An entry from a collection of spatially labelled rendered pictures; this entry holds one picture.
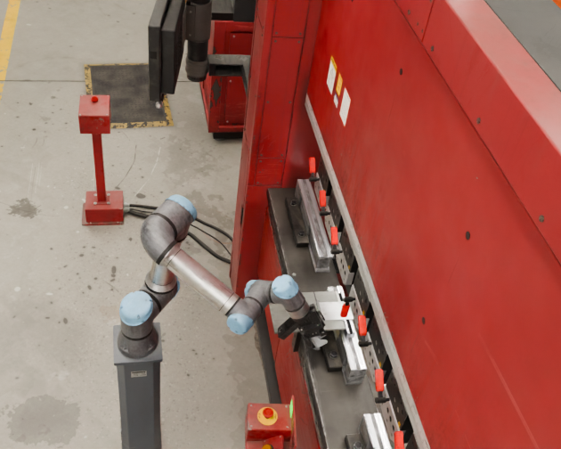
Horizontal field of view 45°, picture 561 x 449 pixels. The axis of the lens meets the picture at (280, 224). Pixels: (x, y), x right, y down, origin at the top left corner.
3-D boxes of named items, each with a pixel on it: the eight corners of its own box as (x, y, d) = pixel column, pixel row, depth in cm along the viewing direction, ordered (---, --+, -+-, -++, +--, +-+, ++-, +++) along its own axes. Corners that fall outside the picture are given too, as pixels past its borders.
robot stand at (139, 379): (122, 465, 301) (113, 363, 249) (121, 428, 314) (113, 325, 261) (162, 461, 305) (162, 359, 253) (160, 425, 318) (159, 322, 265)
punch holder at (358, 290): (347, 299, 232) (357, 266, 221) (370, 297, 234) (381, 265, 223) (358, 334, 221) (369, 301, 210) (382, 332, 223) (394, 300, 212)
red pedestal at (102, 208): (83, 203, 422) (70, 89, 366) (124, 203, 427) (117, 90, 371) (81, 225, 408) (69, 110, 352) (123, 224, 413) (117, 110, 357)
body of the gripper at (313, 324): (328, 337, 229) (314, 315, 221) (304, 344, 231) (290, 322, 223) (325, 319, 234) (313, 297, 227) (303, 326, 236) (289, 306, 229)
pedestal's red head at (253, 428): (245, 420, 251) (248, 393, 239) (287, 421, 253) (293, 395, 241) (245, 470, 237) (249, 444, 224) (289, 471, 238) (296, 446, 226)
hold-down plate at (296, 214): (284, 201, 312) (285, 197, 310) (296, 201, 313) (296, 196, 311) (296, 248, 291) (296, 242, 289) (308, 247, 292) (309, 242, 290)
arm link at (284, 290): (274, 272, 221) (296, 273, 216) (288, 292, 228) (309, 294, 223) (264, 290, 216) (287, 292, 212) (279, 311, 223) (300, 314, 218)
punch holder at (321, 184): (313, 187, 275) (320, 154, 264) (333, 186, 276) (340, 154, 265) (321, 211, 264) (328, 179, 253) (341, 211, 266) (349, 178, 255)
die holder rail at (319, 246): (294, 194, 317) (296, 178, 310) (306, 194, 318) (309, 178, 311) (315, 273, 281) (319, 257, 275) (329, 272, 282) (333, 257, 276)
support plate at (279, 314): (266, 295, 253) (267, 294, 253) (334, 292, 259) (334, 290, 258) (274, 333, 241) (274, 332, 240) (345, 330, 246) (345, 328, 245)
